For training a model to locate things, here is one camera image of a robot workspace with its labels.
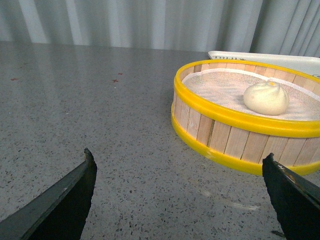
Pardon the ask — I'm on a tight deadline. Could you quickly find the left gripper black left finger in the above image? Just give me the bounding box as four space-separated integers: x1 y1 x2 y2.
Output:
0 148 97 240

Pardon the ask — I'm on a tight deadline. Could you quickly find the grey pleated curtain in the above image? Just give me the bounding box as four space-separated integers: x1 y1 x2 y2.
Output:
0 0 320 57

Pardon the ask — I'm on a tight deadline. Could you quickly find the yellow-rimmed wooden steamer basket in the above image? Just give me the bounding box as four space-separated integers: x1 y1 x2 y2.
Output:
171 59 320 175

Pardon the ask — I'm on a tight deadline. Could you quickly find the white mesh steamer liner cloth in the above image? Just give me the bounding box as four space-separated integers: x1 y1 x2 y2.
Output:
182 68 320 121

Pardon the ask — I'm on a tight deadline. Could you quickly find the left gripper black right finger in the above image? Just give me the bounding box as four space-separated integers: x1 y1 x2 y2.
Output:
262 153 320 240

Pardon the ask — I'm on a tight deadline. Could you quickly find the cream plastic serving tray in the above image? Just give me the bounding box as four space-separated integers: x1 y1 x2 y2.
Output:
208 50 320 79

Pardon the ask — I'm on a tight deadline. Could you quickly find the white steamed bun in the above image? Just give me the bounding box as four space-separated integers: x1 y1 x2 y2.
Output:
243 81 290 116

